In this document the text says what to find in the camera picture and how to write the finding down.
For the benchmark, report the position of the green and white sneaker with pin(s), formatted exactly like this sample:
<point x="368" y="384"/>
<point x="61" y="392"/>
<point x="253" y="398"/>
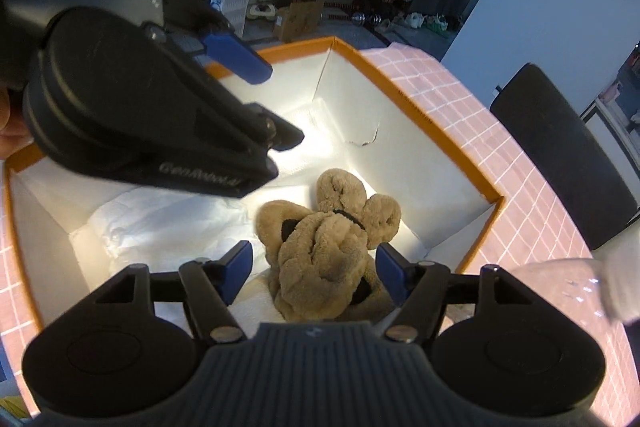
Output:
<point x="436" y="23"/>

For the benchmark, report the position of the black chair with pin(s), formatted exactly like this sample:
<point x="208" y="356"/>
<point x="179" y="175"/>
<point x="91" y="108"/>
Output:
<point x="560" y="147"/>

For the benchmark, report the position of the clear plastic bottle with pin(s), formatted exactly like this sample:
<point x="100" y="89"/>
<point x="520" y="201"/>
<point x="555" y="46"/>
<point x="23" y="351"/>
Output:
<point x="565" y="287"/>

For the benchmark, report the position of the pink grid tablecloth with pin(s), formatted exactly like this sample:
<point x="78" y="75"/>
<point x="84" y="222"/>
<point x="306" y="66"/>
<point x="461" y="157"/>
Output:
<point x="450" y="97"/>

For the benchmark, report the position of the metal dumbbell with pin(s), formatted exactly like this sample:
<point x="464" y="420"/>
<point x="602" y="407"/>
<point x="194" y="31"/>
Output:
<point x="357" y="18"/>

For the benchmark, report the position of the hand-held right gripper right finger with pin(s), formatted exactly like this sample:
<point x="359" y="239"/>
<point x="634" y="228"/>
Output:
<point x="391" y="272"/>

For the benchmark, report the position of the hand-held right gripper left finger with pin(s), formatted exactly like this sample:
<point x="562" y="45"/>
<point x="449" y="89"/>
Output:
<point x="237" y="268"/>

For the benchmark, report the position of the white slippers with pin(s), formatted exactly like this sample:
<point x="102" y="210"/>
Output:
<point x="261" y="10"/>

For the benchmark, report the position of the orange-rimmed white storage box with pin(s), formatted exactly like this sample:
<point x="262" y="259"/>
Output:
<point x="400" y="147"/>

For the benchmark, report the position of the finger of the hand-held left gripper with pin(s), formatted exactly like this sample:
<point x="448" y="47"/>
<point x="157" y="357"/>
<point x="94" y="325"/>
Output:
<point x="282" y="137"/>
<point x="240" y="57"/>

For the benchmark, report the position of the brown plush toy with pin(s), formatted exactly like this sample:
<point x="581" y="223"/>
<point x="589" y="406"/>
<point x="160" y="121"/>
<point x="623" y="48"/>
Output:
<point x="315" y="257"/>

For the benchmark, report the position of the white box with blue print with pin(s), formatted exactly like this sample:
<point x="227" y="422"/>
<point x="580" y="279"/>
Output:
<point x="235" y="2"/>

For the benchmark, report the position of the brown cardboard box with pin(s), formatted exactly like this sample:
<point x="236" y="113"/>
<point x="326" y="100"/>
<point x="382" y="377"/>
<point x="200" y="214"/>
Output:
<point x="300" y="21"/>

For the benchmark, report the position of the person's left hand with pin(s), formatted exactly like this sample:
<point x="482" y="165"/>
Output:
<point x="10" y="127"/>

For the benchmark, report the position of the yellow paper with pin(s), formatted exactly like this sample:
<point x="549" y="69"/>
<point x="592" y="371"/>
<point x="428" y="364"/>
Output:
<point x="12" y="408"/>

